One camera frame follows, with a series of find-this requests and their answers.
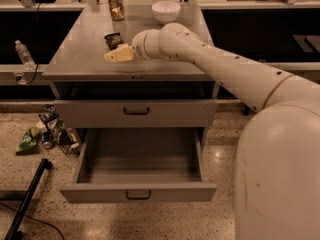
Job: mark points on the black pole stand left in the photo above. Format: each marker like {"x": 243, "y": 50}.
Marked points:
{"x": 13, "y": 232}

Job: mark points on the white ceramic bowl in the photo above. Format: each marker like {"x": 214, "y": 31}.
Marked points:
{"x": 166, "y": 11}

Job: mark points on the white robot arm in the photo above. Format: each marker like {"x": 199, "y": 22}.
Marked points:
{"x": 277, "y": 172}

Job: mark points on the grey open bottom drawer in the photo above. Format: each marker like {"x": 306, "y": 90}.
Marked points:
{"x": 139, "y": 165}

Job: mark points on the grey middle drawer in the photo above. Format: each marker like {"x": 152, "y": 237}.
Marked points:
{"x": 136, "y": 113}

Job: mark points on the green snack bag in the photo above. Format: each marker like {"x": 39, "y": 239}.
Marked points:
{"x": 29, "y": 141}

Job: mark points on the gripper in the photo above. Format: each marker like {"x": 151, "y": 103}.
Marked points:
{"x": 139, "y": 46}

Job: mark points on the dark rxbar chocolate packet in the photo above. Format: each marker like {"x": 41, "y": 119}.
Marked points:
{"x": 113, "y": 40}

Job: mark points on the clear plastic water bottle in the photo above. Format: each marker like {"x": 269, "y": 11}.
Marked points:
{"x": 25, "y": 55}

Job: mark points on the grey metal drawer cabinet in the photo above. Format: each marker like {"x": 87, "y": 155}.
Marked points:
{"x": 78, "y": 70}

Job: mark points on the orange soda can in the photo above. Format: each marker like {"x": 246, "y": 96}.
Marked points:
{"x": 116, "y": 9}

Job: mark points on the small blue can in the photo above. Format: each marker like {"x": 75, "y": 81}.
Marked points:
{"x": 47, "y": 140}

